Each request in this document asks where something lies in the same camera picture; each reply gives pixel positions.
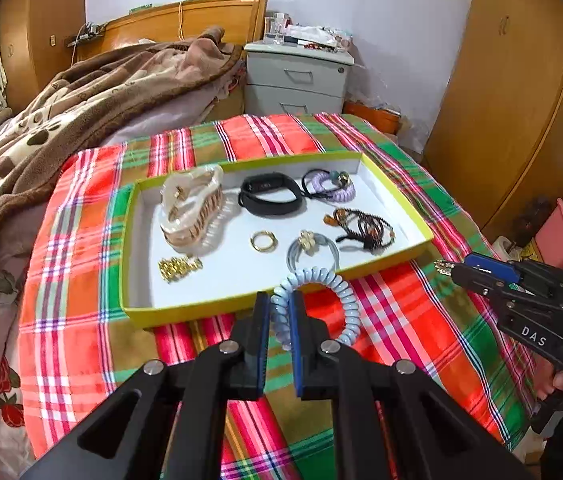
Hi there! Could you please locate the gold ring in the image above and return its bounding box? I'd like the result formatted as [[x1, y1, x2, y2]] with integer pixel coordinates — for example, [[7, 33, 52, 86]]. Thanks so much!
[[249, 230, 278, 254]]

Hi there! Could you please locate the pink bag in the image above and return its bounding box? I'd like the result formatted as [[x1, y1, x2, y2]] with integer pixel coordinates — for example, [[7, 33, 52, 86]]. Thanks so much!
[[535, 198, 563, 270]]

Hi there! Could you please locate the black smart band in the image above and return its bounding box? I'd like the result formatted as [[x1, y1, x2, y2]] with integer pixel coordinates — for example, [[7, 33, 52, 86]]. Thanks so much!
[[238, 172, 304, 217]]

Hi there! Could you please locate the beige hair claw clip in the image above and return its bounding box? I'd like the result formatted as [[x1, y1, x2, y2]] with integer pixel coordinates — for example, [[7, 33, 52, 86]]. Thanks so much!
[[158, 165, 224, 252]]

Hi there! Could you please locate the clutter on cabinet top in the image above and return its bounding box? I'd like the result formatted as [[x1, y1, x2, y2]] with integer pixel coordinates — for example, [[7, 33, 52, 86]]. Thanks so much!
[[263, 12, 353, 53]]

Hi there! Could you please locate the black cord bead hair tie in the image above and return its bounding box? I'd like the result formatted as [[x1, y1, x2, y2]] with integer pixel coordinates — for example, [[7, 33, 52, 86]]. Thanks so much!
[[301, 167, 353, 201]]

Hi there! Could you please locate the wooden headboard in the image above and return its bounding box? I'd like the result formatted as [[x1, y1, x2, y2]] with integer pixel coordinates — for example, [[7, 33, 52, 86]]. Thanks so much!
[[76, 0, 268, 61]]

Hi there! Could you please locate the purple spiral hair tie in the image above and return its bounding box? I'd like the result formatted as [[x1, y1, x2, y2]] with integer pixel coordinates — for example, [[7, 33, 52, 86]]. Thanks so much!
[[308, 170, 357, 205]]

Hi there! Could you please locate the dark beaded bracelet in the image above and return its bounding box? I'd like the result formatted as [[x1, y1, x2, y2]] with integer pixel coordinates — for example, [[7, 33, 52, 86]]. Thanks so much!
[[323, 206, 397, 252]]

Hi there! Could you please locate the grey flower hair tie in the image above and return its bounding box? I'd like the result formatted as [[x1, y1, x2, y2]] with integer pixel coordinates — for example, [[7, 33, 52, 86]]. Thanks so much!
[[285, 228, 341, 273]]

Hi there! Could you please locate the yellow-green shallow tray box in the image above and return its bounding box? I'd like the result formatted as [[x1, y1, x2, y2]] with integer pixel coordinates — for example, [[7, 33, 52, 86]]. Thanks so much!
[[119, 152, 433, 328]]

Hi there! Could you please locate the orange box on floor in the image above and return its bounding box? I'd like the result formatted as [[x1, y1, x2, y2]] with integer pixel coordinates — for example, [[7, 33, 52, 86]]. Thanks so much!
[[342, 101, 402, 134]]

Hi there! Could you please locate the light blue spiral hair tie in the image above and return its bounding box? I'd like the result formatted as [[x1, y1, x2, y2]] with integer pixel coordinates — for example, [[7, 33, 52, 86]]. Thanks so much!
[[270, 266, 364, 352]]

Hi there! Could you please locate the plaid red green cloth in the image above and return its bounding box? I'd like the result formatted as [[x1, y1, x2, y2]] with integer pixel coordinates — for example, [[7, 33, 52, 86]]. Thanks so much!
[[18, 114, 533, 455]]

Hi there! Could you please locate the brown fleece blanket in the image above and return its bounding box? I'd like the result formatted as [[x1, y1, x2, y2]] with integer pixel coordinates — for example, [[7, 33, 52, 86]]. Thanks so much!
[[0, 26, 242, 233]]

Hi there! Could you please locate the grey bedside cabinet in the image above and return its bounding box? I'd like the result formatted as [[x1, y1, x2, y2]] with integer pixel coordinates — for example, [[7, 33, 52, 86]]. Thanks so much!
[[245, 41, 354, 116]]

